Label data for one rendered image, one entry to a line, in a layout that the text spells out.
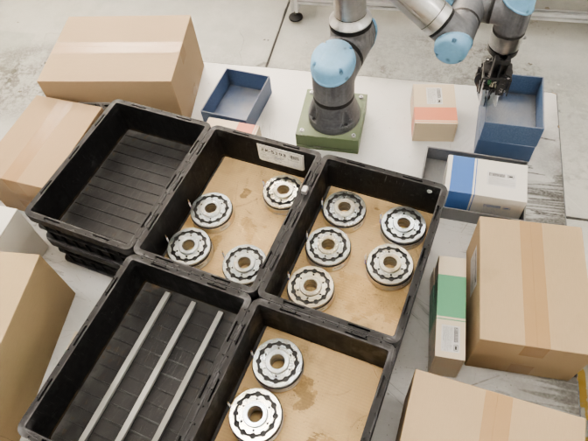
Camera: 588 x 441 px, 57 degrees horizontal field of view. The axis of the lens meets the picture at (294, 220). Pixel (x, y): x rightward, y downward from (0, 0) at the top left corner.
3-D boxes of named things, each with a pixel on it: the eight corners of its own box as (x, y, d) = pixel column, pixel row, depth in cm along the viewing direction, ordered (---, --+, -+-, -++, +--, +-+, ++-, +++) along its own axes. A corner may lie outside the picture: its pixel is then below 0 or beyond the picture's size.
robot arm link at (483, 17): (441, 2, 120) (490, 11, 117) (454, -27, 125) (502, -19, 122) (436, 31, 127) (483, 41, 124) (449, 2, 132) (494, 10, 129)
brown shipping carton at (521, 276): (465, 251, 137) (479, 215, 123) (557, 262, 133) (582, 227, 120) (464, 365, 121) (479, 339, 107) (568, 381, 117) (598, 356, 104)
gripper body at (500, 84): (476, 94, 139) (486, 58, 129) (478, 73, 143) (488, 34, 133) (507, 98, 137) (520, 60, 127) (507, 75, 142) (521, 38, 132)
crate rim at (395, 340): (324, 158, 130) (324, 152, 128) (447, 192, 122) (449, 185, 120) (255, 300, 110) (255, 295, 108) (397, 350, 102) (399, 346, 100)
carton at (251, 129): (199, 164, 159) (193, 146, 153) (213, 134, 165) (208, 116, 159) (249, 173, 156) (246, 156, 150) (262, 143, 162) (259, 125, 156)
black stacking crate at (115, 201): (129, 129, 154) (115, 100, 144) (220, 154, 146) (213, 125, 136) (45, 240, 134) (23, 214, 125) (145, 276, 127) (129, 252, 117)
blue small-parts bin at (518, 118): (482, 89, 158) (487, 71, 152) (536, 95, 155) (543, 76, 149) (479, 140, 147) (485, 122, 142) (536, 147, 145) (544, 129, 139)
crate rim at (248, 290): (214, 129, 138) (213, 123, 136) (324, 158, 130) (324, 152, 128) (133, 256, 118) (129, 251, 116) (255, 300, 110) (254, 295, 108)
